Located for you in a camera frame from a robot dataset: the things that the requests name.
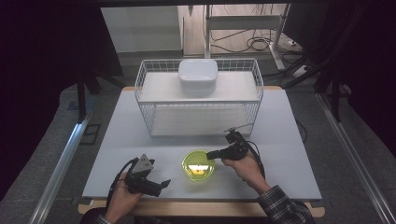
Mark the yellow-green bowl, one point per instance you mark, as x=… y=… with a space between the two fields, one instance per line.
x=198 y=169

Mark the dark curtain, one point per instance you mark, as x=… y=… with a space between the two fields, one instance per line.
x=46 y=62
x=367 y=62

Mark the white power strip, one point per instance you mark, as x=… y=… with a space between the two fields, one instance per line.
x=300 y=71

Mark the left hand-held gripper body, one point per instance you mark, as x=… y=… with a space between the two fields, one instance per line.
x=142 y=164

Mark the person's left hand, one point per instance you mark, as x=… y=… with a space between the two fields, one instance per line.
x=120 y=202

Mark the person's right hand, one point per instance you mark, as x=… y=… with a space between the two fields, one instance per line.
x=247 y=171

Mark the white lidded box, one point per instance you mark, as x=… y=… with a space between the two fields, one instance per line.
x=198 y=76

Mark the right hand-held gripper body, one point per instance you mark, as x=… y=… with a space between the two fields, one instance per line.
x=238 y=151

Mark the aluminium rail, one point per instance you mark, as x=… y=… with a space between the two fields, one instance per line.
x=355 y=161
x=59 y=174

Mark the white metal desk frame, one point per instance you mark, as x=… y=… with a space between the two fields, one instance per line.
x=243 y=22

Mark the black metal stand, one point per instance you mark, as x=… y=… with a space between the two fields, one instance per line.
x=336 y=93
x=81 y=96

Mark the wooden table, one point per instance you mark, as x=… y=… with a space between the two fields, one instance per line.
x=193 y=209

